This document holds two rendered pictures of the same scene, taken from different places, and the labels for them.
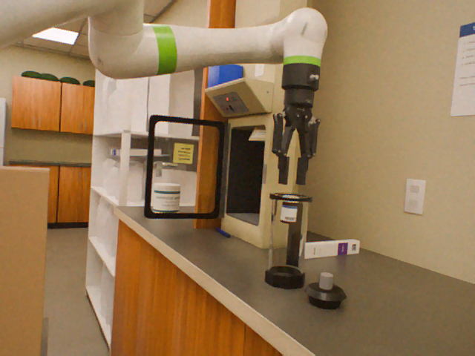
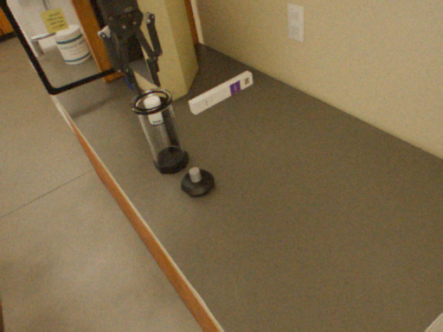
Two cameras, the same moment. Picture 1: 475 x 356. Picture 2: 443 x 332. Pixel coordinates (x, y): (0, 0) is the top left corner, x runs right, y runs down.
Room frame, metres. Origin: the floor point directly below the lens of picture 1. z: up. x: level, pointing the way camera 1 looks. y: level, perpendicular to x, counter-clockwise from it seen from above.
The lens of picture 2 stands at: (0.14, -0.31, 1.62)
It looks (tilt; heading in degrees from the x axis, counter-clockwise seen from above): 42 degrees down; 2
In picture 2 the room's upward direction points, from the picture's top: 12 degrees counter-clockwise
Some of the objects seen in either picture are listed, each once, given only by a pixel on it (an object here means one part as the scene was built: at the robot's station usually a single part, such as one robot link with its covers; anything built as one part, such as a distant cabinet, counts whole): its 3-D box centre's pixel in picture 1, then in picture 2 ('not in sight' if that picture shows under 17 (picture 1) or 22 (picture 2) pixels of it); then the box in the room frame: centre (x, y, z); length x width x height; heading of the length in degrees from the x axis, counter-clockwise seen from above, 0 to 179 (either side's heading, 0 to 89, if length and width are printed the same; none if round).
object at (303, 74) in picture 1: (301, 79); not in sight; (0.95, -0.14, 1.45); 0.12 x 0.09 x 0.06; 29
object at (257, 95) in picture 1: (235, 99); not in sight; (1.40, 0.04, 1.46); 0.32 x 0.12 x 0.10; 30
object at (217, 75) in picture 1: (225, 77); not in sight; (1.48, 0.09, 1.56); 0.10 x 0.10 x 0.09; 30
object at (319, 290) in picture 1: (325, 288); (196, 179); (0.83, -0.21, 0.97); 0.09 x 0.09 x 0.07
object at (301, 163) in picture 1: (301, 170); (153, 73); (0.97, -0.16, 1.23); 0.03 x 0.01 x 0.07; 29
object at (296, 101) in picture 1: (297, 109); (123, 15); (0.95, -0.13, 1.38); 0.08 x 0.07 x 0.09; 119
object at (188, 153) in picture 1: (185, 168); (65, 35); (1.49, 0.22, 1.19); 0.30 x 0.01 x 0.40; 112
